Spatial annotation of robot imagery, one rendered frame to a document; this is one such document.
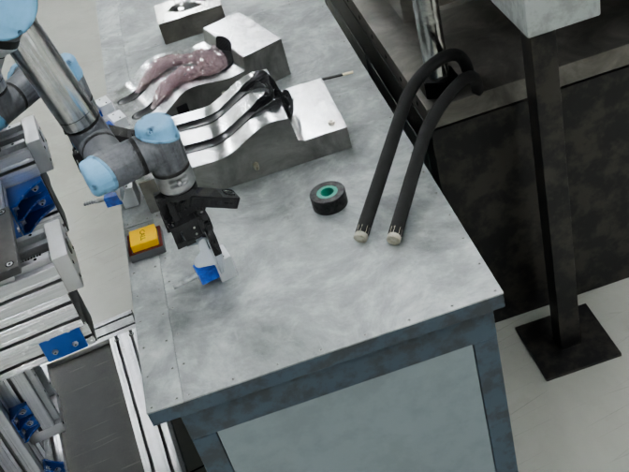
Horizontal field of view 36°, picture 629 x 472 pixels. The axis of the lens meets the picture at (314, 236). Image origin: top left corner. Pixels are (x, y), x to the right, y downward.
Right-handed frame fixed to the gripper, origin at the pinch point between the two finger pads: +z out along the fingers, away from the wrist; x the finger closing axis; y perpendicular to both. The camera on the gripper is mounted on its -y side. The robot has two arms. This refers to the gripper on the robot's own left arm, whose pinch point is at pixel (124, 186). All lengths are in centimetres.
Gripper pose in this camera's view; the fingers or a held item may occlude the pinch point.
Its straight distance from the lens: 234.8
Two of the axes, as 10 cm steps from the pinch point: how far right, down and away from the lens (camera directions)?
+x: 1.3, 6.0, -7.9
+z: 2.2, 7.6, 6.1
